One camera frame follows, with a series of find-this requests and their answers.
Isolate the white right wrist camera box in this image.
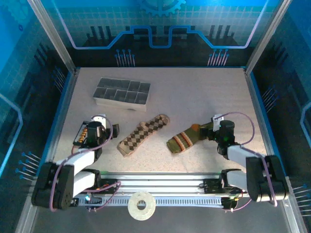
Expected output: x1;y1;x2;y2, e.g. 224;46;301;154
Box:
210;115;225;132

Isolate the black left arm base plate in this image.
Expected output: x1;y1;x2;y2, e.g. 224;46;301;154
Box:
97;178;120;195

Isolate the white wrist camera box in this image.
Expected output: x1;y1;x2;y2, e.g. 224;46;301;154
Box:
210;115;225;132
91;115;107;129

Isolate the aluminium side rail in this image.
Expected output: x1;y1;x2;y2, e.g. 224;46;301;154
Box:
14;67;81;233
243;67;307;233

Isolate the aluminium frame post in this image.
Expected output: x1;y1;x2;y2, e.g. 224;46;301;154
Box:
26;0;79;73
244;0;292;73

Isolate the aluminium extrusion beam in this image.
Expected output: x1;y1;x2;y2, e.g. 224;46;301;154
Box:
97;171;225;195

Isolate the white tape roll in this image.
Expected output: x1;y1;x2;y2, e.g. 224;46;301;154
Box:
128;191;156;221

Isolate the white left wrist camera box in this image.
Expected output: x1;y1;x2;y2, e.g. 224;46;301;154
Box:
91;115;107;129

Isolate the grey compartment organizer box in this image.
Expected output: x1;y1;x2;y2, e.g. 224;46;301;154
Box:
92;77;151;113

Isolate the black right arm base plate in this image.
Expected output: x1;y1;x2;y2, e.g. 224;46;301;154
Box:
203;178;225;194

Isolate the slotted grey cable duct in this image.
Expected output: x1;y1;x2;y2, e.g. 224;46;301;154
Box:
77;196;224;207

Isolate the small circuit board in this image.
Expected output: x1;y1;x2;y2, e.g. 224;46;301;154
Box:
84;193;103;211
221;196;241;211

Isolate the green striped sock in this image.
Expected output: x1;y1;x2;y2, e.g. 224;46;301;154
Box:
166;123;215;154

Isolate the brown beige argyle sock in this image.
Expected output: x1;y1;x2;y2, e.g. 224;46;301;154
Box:
116;114;171;158

